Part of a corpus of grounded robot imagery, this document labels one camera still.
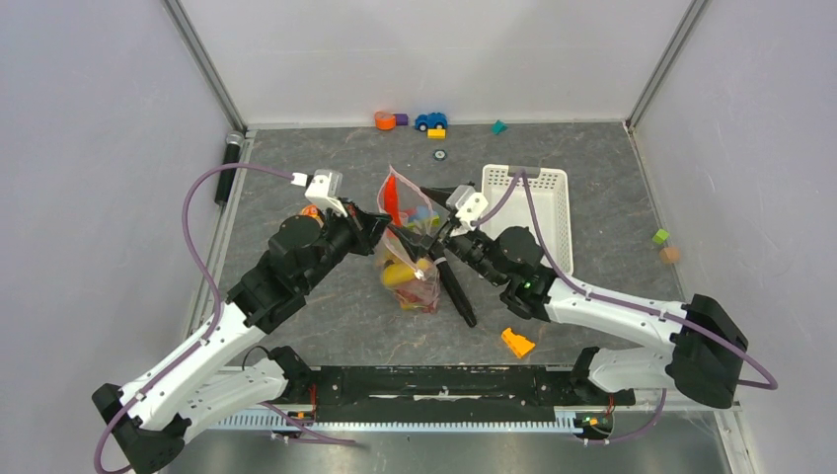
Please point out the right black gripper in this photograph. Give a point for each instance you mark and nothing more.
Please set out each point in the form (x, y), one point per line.
(418, 246)

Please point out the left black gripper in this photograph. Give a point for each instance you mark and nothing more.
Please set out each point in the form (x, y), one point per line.
(365, 227)

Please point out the orange carrot toy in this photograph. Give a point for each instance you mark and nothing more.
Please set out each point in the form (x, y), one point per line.
(391, 199)

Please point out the yellow corn toy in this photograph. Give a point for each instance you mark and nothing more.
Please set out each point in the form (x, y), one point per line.
(398, 274)

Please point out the clear polka dot zip bag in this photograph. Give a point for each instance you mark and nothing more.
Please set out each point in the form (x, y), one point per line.
(409, 196)

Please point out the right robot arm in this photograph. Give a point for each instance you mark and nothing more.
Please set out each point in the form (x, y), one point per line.
(693, 347)

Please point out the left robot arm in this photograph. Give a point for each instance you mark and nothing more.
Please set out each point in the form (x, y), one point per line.
(154, 416)

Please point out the multicolour brick stack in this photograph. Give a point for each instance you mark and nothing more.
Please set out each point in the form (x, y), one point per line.
(420, 219)

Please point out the citrus slice toy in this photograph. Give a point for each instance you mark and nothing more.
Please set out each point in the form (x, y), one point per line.
(310, 210)

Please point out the yellow brick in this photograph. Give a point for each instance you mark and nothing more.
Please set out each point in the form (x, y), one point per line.
(436, 133)

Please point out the black microphone on table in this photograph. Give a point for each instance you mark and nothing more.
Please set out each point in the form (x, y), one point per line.
(456, 293)

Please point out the blue toy car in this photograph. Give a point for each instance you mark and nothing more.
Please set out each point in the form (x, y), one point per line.
(437, 120)

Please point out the teal block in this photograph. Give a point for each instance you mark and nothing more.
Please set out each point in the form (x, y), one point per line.
(499, 127)

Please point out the white perforated basket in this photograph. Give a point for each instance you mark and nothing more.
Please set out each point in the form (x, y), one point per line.
(549, 189)

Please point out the orange cheese wedge toy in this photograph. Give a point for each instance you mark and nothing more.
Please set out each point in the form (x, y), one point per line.
(519, 345)

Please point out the green cube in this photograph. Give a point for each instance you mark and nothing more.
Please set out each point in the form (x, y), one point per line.
(660, 237)

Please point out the tan wooden cube right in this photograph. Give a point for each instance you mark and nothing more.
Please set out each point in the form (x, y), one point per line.
(670, 255)

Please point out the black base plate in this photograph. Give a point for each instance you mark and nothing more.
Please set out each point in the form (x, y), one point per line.
(444, 394)

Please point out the white toothed cable rail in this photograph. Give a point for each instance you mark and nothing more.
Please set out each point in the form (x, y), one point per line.
(262, 419)

